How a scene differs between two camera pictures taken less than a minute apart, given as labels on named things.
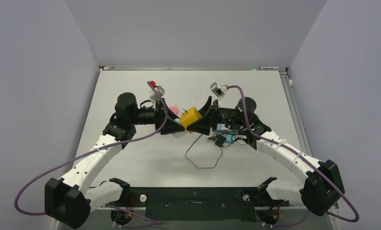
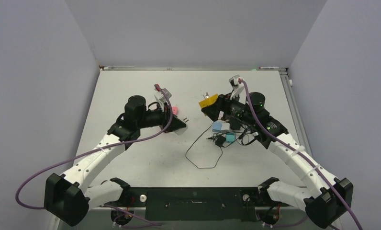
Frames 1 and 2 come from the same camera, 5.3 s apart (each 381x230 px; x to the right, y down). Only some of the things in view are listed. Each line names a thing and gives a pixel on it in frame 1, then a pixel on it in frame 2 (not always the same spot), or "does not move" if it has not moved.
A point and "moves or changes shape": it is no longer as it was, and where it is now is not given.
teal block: (229, 137) does not move
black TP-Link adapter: (220, 140) does not move
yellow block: (189, 117) moves or changes shape
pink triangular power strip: (174, 109) does not move
